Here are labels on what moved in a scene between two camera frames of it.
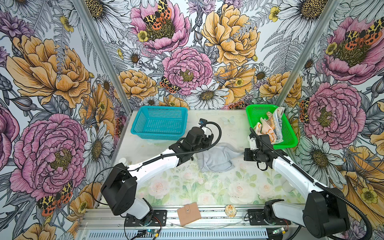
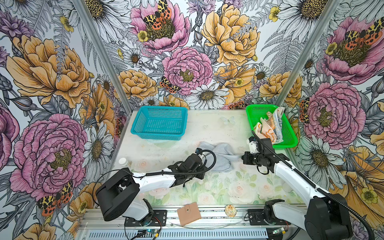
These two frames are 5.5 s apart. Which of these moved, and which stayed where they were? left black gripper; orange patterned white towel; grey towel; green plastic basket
Moved: left black gripper
Stayed: green plastic basket; orange patterned white towel; grey towel
